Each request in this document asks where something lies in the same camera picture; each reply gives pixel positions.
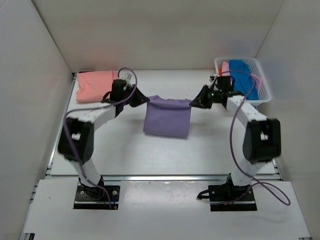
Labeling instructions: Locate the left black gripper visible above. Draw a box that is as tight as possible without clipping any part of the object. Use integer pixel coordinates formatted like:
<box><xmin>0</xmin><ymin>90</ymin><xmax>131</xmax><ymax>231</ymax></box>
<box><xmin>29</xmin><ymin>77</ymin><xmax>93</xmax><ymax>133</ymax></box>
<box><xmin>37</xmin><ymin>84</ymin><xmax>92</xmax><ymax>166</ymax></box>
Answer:
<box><xmin>122</xmin><ymin>83</ymin><xmax>150</xmax><ymax>107</ymax></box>

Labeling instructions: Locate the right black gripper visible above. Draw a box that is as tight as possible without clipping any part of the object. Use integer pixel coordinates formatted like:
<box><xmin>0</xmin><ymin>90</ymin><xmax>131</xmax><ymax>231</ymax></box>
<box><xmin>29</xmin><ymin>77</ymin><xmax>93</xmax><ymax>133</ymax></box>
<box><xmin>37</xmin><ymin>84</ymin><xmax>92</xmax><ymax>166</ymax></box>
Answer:
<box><xmin>189</xmin><ymin>85</ymin><xmax>222</xmax><ymax>110</ymax></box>

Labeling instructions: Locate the purple t-shirt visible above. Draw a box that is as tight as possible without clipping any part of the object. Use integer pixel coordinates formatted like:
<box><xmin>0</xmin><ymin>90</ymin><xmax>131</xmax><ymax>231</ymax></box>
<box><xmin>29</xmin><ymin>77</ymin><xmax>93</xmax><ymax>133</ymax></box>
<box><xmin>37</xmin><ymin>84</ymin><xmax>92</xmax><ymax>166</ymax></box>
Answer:
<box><xmin>143</xmin><ymin>95</ymin><xmax>192</xmax><ymax>139</ymax></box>

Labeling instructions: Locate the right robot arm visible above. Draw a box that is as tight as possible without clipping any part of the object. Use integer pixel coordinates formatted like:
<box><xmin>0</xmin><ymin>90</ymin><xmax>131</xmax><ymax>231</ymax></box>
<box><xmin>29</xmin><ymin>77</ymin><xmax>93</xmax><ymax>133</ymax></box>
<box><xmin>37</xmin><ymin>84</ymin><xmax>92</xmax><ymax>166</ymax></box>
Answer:
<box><xmin>190</xmin><ymin>75</ymin><xmax>282</xmax><ymax>200</ymax></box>

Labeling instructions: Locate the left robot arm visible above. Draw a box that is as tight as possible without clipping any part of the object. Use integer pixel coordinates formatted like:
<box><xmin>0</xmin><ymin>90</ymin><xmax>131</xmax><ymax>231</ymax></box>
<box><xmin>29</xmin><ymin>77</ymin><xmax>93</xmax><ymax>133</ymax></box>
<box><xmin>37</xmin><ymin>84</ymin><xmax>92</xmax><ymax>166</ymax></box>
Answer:
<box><xmin>58</xmin><ymin>79</ymin><xmax>150</xmax><ymax>199</ymax></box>

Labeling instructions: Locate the orange t-shirt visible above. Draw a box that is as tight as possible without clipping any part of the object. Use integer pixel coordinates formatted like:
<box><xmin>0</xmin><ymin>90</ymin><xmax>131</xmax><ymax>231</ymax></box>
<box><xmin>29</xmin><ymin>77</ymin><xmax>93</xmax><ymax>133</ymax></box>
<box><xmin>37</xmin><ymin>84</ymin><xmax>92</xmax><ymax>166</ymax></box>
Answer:
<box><xmin>218</xmin><ymin>68</ymin><xmax>223</xmax><ymax>77</ymax></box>

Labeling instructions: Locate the light pink t-shirt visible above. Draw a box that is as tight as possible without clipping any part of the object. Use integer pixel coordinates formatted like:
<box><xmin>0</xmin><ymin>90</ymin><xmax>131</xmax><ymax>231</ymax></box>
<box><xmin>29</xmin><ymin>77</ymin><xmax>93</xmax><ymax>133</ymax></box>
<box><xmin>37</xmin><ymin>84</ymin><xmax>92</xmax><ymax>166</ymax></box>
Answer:
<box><xmin>219</xmin><ymin>61</ymin><xmax>262</xmax><ymax>91</ymax></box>

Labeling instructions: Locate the blue t-shirt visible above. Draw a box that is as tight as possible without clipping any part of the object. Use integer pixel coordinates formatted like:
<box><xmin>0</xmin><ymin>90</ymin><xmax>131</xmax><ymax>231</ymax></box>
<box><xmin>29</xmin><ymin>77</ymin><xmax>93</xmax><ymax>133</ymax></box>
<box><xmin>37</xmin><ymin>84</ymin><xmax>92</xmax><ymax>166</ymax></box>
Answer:
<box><xmin>228</xmin><ymin>59</ymin><xmax>254</xmax><ymax>95</ymax></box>

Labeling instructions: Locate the folded salmon pink t-shirt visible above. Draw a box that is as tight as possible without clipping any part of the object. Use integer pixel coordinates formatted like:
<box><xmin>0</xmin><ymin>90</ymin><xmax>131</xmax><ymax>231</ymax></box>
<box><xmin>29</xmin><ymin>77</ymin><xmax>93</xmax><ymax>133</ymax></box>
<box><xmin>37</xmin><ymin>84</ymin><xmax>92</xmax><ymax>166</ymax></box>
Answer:
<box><xmin>76</xmin><ymin>70</ymin><xmax>118</xmax><ymax>104</ymax></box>

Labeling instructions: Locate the white plastic basket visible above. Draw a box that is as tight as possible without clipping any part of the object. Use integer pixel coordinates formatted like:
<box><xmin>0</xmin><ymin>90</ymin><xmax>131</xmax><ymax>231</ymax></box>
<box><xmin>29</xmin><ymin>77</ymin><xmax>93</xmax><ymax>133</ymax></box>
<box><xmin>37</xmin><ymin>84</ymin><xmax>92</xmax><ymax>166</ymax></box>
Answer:
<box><xmin>214</xmin><ymin>56</ymin><xmax>272</xmax><ymax>107</ymax></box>

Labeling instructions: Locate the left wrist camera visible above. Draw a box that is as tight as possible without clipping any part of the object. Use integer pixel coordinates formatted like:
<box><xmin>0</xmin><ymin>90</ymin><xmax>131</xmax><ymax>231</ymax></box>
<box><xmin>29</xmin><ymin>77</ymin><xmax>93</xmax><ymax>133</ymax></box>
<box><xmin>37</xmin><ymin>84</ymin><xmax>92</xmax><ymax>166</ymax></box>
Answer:
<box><xmin>122</xmin><ymin>73</ymin><xmax>132</xmax><ymax>82</ymax></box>

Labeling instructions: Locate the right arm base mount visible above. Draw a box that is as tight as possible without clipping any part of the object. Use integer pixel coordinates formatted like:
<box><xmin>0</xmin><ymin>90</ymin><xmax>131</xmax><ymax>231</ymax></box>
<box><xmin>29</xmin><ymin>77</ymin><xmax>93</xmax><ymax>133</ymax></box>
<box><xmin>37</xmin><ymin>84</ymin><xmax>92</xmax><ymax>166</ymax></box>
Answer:
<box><xmin>196</xmin><ymin>176</ymin><xmax>258</xmax><ymax>212</ymax></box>

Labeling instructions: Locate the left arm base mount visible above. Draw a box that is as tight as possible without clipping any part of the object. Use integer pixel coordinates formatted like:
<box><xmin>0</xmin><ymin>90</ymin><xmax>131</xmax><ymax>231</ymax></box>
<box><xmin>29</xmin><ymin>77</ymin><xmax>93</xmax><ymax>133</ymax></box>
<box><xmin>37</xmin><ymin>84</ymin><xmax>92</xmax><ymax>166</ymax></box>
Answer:
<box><xmin>73</xmin><ymin>182</ymin><xmax>121</xmax><ymax>211</ymax></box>

